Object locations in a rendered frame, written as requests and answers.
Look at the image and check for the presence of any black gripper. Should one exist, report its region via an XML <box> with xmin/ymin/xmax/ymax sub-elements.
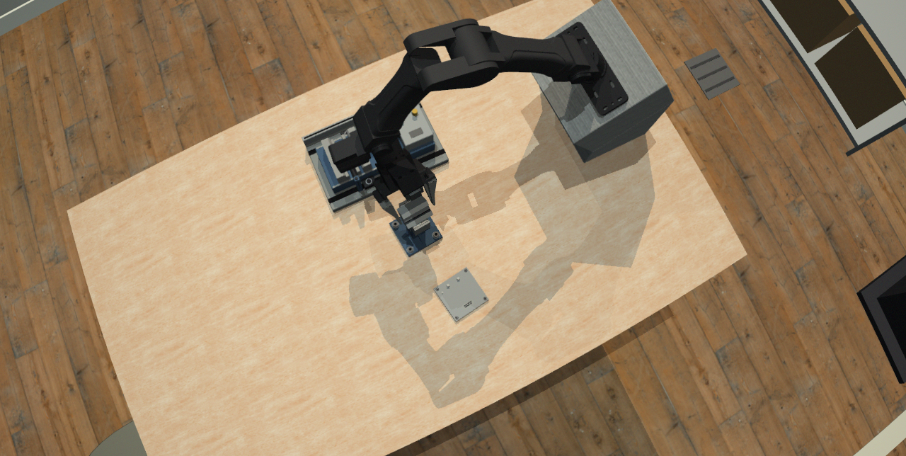
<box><xmin>372</xmin><ymin>149</ymin><xmax>437</xmax><ymax>224</ymax></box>

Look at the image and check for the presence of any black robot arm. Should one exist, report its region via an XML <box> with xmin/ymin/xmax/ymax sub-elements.
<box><xmin>328</xmin><ymin>18</ymin><xmax>629</xmax><ymax>201</ymax></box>

